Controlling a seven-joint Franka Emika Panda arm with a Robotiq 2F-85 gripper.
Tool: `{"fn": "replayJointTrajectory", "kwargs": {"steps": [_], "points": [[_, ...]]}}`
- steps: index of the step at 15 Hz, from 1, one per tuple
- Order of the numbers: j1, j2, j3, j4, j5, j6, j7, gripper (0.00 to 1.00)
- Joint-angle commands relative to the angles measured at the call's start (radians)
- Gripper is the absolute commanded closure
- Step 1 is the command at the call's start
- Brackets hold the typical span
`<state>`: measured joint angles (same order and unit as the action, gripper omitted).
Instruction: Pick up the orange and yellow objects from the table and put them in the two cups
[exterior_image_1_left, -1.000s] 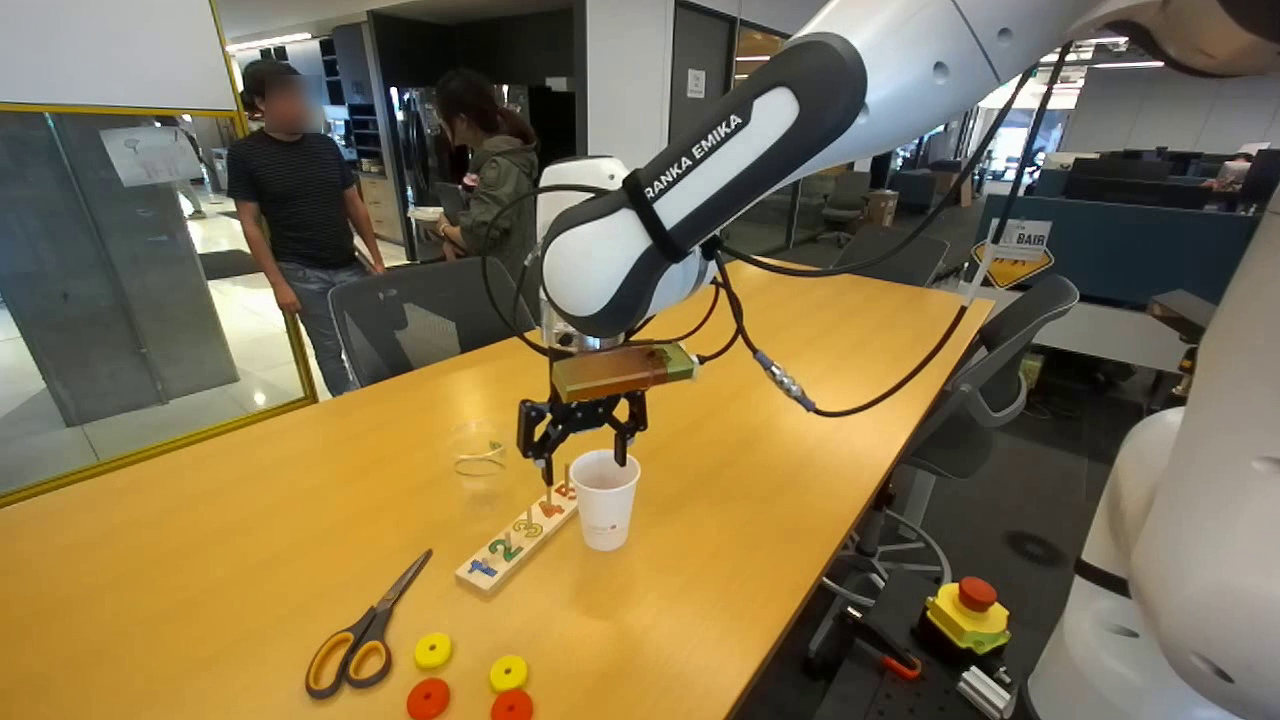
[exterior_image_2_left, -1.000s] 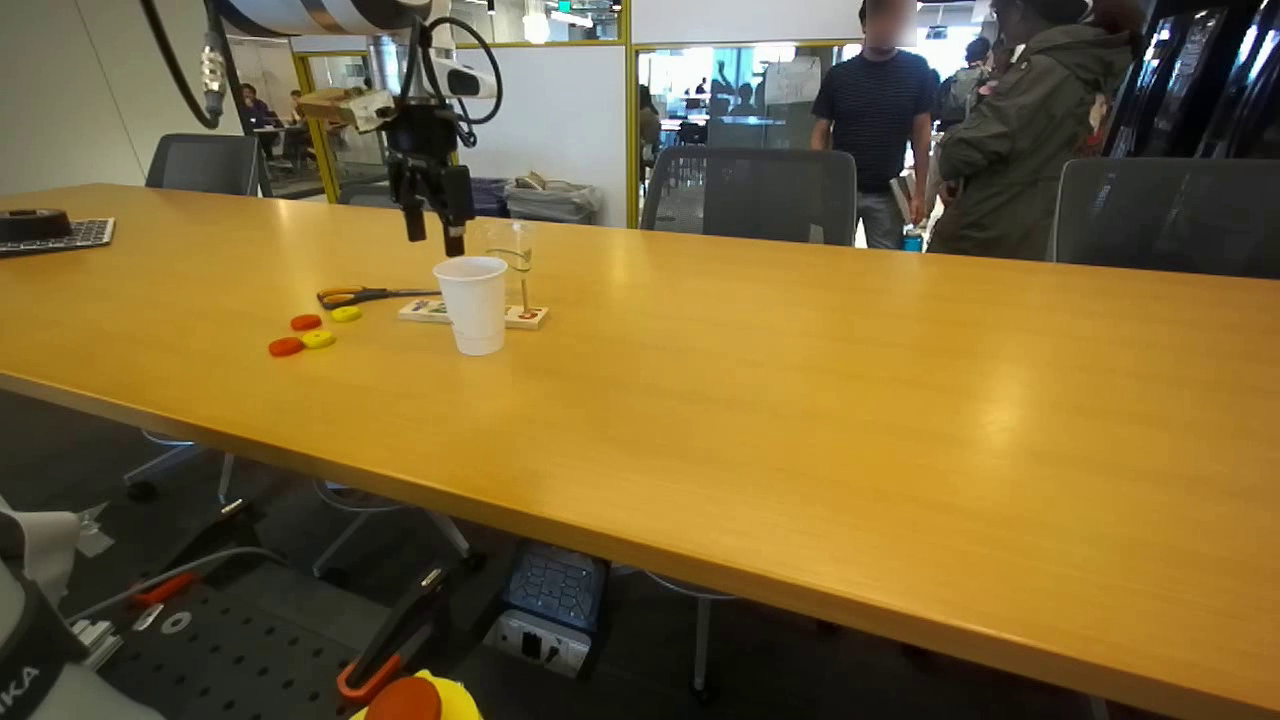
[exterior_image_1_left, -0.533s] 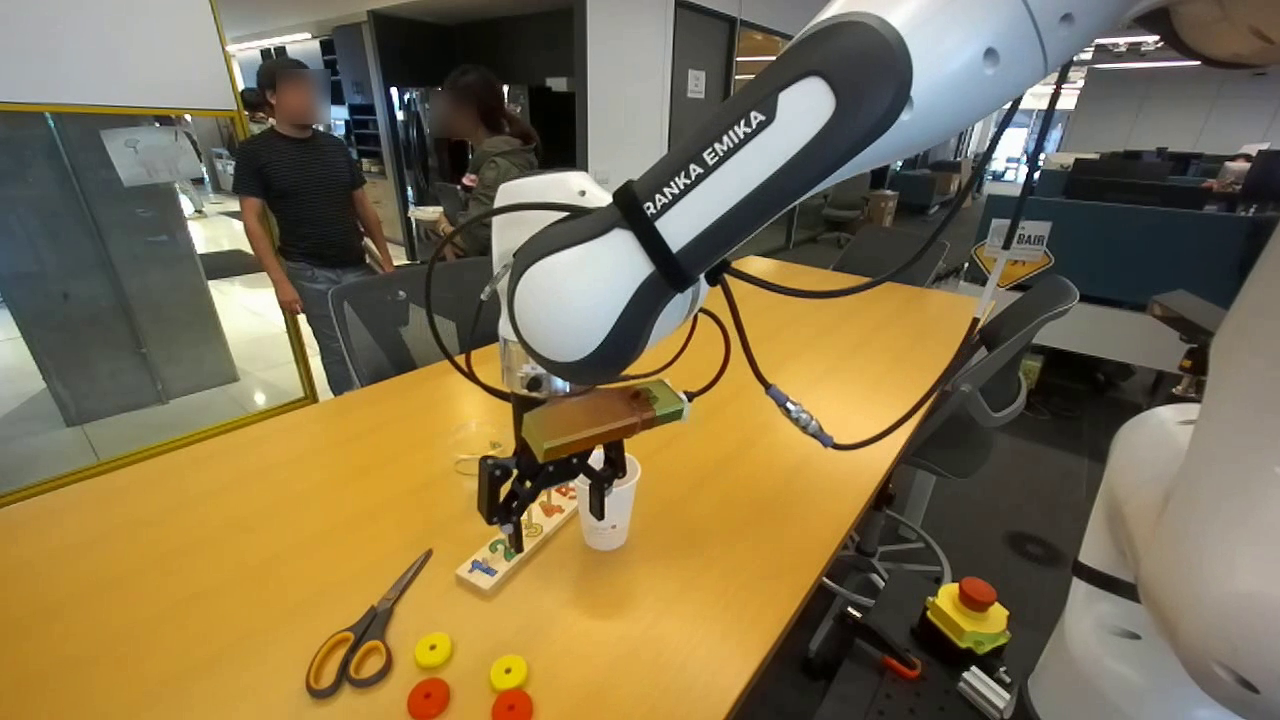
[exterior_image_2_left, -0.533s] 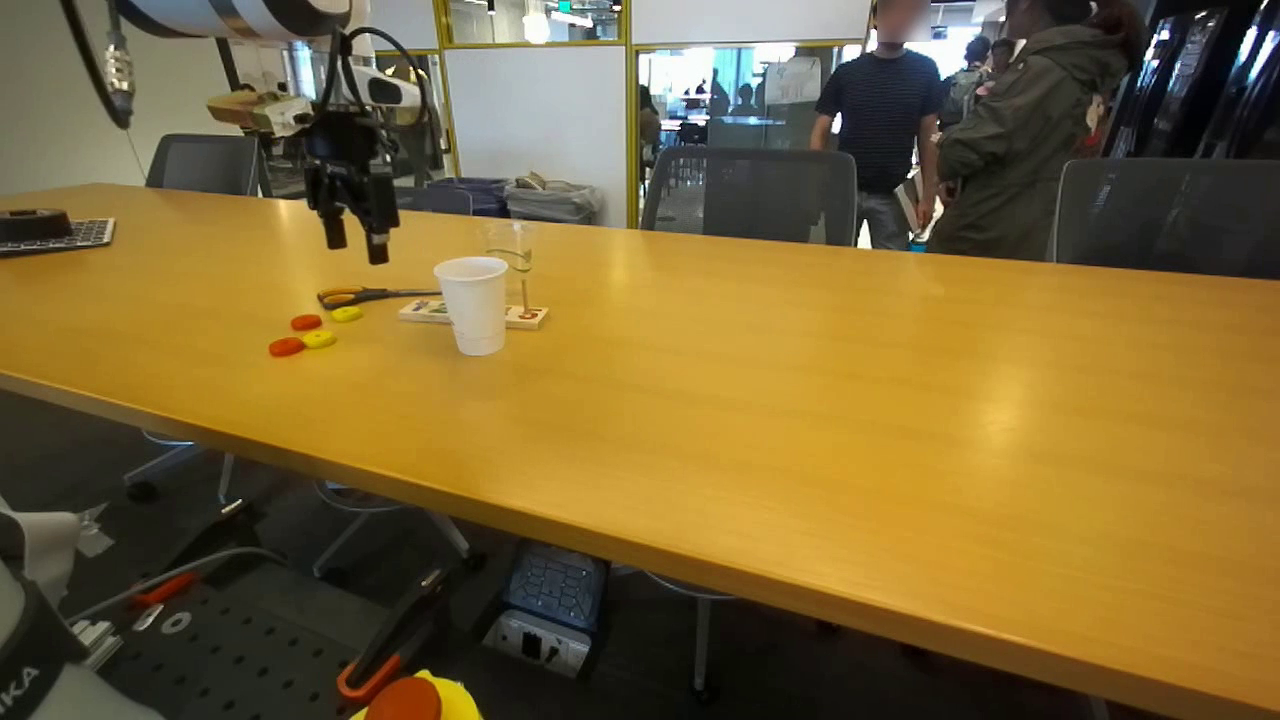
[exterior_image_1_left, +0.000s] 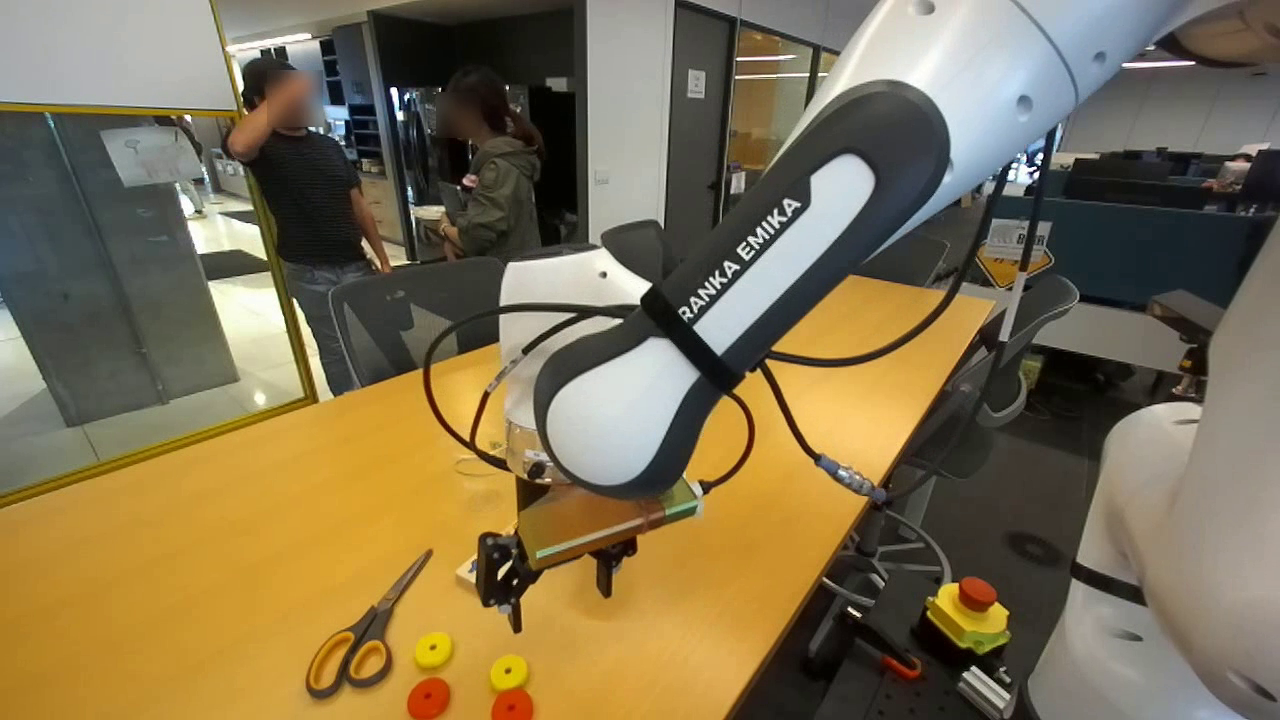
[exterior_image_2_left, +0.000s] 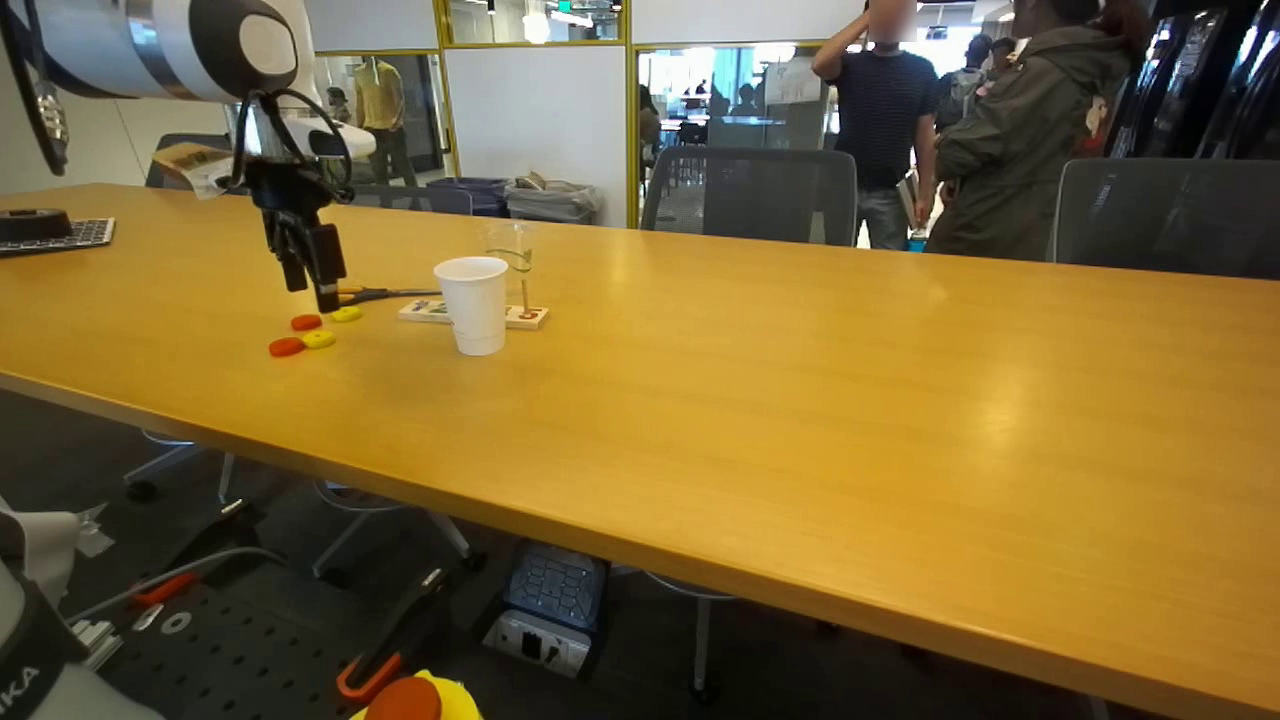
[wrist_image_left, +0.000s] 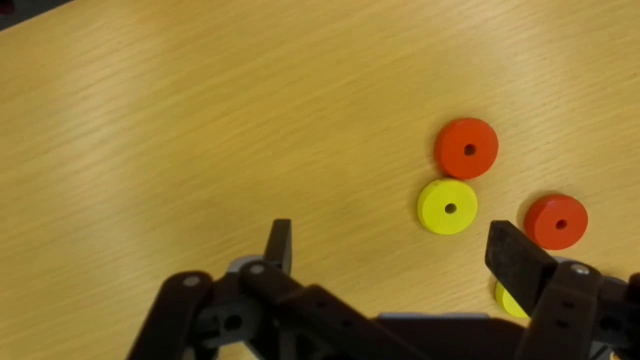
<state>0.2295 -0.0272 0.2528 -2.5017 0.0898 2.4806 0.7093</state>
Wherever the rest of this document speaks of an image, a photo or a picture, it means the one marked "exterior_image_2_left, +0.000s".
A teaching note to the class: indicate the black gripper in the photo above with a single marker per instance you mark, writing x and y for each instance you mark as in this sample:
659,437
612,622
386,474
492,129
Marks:
296,196

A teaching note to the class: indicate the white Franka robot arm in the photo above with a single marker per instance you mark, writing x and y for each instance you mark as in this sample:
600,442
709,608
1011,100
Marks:
123,46

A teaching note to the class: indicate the orange plastic disc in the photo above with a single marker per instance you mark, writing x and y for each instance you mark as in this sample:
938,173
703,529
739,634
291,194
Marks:
284,349
304,324

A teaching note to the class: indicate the grey mesh chair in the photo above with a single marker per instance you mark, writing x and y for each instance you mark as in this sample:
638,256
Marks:
760,194
1175,214
193,168

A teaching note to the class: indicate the dark blue storage bin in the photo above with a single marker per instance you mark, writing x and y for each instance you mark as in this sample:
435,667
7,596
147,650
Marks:
467,196

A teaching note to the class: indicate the white paper cup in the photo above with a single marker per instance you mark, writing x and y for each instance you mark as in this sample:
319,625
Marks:
473,312

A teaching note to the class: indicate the man in yellow shirt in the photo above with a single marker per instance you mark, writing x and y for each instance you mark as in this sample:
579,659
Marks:
377,100

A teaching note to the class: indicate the clear plastic cup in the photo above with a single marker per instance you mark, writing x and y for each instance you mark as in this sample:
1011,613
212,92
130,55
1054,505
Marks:
521,272

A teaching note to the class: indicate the grey laptop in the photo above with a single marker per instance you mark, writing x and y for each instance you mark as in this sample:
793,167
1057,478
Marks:
84,237

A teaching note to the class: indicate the grey storage bin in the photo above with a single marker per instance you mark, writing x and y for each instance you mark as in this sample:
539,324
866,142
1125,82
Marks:
554,203

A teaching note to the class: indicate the yellow framed glass partition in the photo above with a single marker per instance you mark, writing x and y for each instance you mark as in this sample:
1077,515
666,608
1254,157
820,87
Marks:
534,121

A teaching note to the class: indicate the flat black device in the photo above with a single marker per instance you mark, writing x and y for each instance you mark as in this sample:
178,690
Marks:
35,227

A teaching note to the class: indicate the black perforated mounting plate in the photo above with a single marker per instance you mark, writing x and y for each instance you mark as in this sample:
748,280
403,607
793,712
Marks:
252,655

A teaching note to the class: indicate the grey blue box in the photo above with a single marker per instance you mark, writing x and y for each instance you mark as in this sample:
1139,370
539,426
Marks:
561,585

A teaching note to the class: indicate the man in black t-shirt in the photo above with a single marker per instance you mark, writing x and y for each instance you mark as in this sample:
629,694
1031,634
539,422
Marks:
880,115

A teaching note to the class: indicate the woman in olive jacket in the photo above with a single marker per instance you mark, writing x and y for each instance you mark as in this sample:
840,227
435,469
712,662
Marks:
1026,147

